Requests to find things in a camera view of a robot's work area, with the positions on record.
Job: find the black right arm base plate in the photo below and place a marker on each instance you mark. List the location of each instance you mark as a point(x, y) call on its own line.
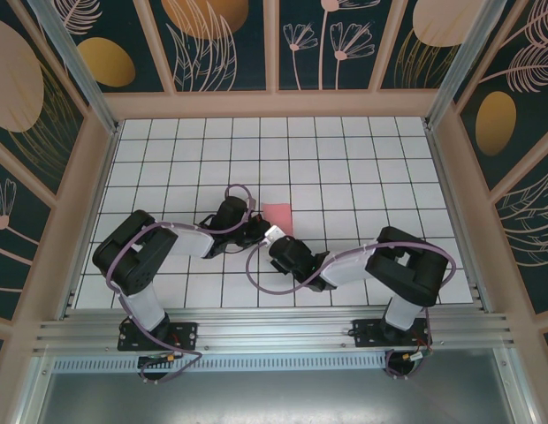
point(367, 333)

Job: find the aluminium corner post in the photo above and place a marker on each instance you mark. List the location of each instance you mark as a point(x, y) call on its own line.
point(465, 66)
point(85, 75)

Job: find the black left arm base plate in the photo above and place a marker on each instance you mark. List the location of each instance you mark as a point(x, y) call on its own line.
point(185, 335)

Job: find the pink cloth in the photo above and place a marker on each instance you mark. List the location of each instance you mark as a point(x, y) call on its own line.
point(280, 216)

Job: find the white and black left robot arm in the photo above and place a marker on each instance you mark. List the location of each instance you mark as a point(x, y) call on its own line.
point(190, 240)

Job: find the aluminium mounting rail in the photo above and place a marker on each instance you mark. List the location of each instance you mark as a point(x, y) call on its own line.
point(278, 329)

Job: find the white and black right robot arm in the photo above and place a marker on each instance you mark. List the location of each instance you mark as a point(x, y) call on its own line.
point(344, 271)

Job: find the grey metal sheet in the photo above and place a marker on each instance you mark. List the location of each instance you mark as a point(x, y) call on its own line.
point(278, 402)

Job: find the aluminium side rail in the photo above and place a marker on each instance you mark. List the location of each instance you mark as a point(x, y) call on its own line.
point(69, 305)
point(453, 199)

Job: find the white grid mat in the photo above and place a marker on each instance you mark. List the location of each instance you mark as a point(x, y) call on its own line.
point(256, 154)

